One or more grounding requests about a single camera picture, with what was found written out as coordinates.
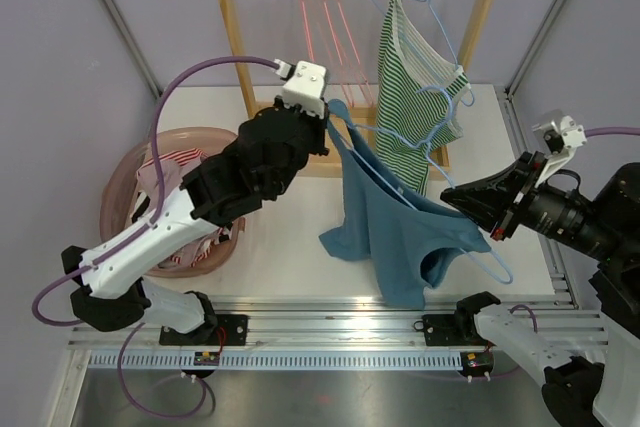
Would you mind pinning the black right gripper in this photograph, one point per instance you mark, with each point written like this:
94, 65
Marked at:
493, 197

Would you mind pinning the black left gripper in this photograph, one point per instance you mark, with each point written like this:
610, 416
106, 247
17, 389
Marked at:
318, 125

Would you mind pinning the blue tank top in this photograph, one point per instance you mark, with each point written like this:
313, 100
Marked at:
410, 239

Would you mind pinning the red white striped tank top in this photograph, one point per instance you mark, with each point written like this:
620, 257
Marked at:
223, 236

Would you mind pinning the green white striped tank top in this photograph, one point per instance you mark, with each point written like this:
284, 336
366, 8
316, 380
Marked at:
419, 92

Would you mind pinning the pink wire hanger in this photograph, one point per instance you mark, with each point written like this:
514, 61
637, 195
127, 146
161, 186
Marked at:
307, 30
349, 58
337, 55

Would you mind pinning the dusty pink tank top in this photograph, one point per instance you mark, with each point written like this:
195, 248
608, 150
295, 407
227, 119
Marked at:
175, 165

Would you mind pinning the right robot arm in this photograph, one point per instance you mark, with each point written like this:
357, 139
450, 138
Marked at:
576, 391

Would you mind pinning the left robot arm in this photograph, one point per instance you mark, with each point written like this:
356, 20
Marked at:
258, 166

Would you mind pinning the wooden clothes rack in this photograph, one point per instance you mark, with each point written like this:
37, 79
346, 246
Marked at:
480, 22

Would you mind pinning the pink plastic basket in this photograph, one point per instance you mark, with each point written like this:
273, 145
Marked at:
120, 193

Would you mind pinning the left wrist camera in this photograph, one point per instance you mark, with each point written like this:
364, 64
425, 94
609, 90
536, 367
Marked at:
304, 86

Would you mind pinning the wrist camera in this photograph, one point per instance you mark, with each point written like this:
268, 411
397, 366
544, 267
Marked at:
562, 136
304, 86

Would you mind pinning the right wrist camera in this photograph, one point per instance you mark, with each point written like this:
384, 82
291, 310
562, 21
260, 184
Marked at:
562, 136

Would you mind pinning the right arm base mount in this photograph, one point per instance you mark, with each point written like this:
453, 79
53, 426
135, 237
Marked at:
449, 330

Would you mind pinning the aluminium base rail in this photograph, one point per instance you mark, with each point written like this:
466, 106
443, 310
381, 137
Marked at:
364, 322

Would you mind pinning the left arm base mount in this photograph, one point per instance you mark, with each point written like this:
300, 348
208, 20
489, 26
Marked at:
231, 330

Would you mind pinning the slotted cable duct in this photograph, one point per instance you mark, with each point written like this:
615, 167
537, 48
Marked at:
245, 360

